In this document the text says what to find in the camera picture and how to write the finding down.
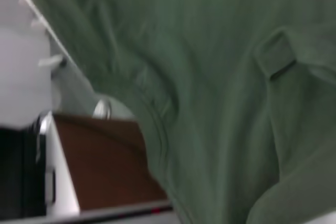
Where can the dark green t-shirt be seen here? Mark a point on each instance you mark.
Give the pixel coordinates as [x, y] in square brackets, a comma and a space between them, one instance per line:
[210, 103]

